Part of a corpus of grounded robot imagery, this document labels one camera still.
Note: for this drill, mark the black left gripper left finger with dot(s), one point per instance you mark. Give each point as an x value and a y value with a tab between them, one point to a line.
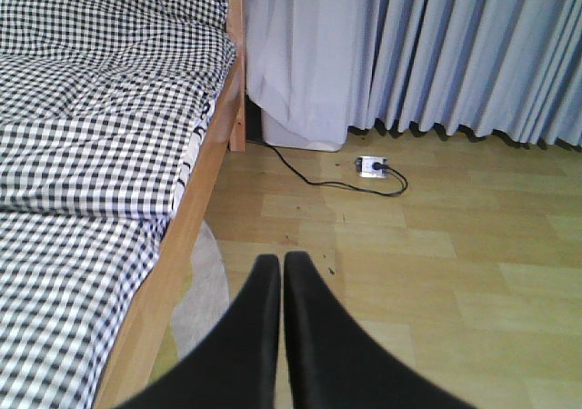
235	364

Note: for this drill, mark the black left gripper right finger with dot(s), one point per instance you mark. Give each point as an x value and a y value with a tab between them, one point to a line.
333	362

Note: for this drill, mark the grey rug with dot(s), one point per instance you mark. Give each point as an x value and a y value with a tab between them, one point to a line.
207	297

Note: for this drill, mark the white floor outlet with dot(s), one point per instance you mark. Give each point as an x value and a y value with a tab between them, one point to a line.
371	166

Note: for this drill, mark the black white checkered bedding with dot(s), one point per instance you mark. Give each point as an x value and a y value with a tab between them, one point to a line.
104	106

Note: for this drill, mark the white sheer curtain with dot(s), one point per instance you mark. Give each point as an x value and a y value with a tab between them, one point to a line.
308	67

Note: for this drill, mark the grey pleated curtain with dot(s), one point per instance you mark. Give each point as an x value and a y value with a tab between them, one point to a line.
512	66

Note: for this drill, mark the wooden bed frame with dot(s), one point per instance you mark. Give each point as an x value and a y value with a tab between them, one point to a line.
133	357

